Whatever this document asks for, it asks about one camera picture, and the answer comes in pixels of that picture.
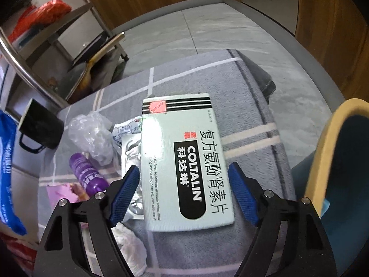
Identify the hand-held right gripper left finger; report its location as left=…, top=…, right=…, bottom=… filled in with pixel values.
left=34, top=164, right=141, bottom=277

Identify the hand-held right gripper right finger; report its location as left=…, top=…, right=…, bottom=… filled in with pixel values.
left=228, top=162, right=338, bottom=277

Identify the purple bottle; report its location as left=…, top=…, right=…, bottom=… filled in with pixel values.
left=69, top=154, right=110, bottom=198

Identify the silver foil blister pack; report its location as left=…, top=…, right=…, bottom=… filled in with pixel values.
left=121, top=133, right=145, bottom=220

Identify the white tissue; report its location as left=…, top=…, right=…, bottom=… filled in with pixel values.
left=111, top=223, right=147, bottom=277

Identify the pink wrapper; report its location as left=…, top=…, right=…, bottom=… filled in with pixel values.
left=46, top=183, right=90, bottom=226

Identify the white printed sachet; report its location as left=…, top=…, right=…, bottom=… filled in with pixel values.
left=112, top=118, right=144, bottom=145

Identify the clear plastic wrap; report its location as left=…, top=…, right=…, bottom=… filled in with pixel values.
left=68, top=111, right=116, bottom=166

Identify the pale green medicine box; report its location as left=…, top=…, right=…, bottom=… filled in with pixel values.
left=142, top=93, right=235, bottom=232

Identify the blue snack bag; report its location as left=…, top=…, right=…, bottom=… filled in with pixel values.
left=0, top=110, right=28, bottom=237

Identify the teal bin with yellow rim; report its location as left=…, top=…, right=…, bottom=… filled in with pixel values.
left=291, top=98, right=369, bottom=237

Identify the black mug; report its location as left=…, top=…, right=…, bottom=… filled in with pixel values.
left=17, top=98, right=64, bottom=153

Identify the grey denim cloth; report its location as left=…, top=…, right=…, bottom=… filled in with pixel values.
left=245, top=59, right=276, bottom=99

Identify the red cardboard box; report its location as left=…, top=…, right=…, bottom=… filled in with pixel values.
left=0, top=232, right=39, bottom=269

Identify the grey checked blanket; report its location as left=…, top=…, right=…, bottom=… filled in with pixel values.
left=36, top=49, right=297, bottom=277

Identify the dark wok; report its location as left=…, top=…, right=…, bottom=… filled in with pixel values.
left=49, top=63, right=95, bottom=99

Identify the stainless steel rack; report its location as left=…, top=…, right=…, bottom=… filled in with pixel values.
left=0, top=0, right=130, bottom=110

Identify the stainless steel built-in appliance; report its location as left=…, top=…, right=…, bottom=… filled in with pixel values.
left=241, top=0, right=299, bottom=36

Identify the red plastic bag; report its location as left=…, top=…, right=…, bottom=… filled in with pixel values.
left=8, top=0, right=72, bottom=42

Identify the black pan with wooden handle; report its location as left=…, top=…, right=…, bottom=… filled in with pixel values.
left=69, top=32, right=126, bottom=93

